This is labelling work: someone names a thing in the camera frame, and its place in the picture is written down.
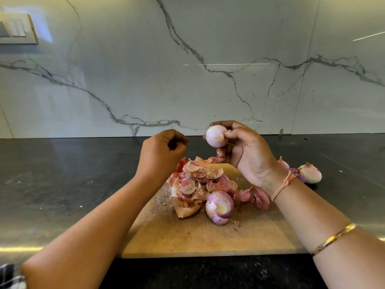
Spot pile of onion peels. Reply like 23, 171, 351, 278
167, 156, 273, 220

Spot person's left forearm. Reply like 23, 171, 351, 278
21, 179, 158, 289

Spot black white plaid sleeve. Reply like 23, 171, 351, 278
0, 263, 28, 289

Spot orange thread bracelet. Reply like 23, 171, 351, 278
271, 171, 298, 204

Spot red onion with pale patch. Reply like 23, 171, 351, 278
205, 190, 235, 226

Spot wooden cutting board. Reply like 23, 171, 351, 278
120, 161, 309, 259

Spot person's right forearm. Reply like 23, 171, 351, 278
272, 176, 385, 289

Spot white wall switch plate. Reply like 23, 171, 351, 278
0, 12, 39, 46

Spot brownish red onion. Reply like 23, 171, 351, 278
298, 162, 323, 184

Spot gold bangle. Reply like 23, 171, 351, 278
310, 222, 358, 257

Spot person's left hand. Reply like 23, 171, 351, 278
135, 129, 190, 189

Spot person's right hand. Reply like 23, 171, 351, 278
207, 120, 288, 191

